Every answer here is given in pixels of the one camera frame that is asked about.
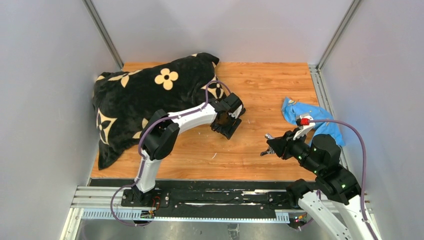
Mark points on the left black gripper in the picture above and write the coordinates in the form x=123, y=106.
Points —
x=227, y=131

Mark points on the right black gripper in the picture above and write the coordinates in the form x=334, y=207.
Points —
x=282, y=146

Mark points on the chrome faucet tap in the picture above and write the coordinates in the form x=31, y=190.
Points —
x=269, y=150

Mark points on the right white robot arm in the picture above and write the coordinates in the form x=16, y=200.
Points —
x=335, y=182

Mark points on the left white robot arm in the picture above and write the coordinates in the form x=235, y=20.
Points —
x=158, y=139

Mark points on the blue printed cloth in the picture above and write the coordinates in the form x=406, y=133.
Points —
x=291, y=109

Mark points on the black floral pillow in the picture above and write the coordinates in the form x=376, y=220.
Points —
x=125, y=101

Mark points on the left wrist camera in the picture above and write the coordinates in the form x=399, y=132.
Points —
x=237, y=113

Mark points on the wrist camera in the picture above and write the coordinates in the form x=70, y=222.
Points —
x=304, y=125
x=237, y=113

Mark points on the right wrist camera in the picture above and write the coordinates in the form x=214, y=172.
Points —
x=304, y=125

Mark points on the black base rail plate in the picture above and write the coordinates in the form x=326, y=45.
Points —
x=211, y=201

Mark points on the aluminium frame post right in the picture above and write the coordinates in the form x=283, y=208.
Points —
x=351, y=11

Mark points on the aluminium frame post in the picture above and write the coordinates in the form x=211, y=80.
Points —
x=94, y=14
x=351, y=11

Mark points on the aluminium frame post left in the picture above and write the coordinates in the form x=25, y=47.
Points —
x=94, y=14

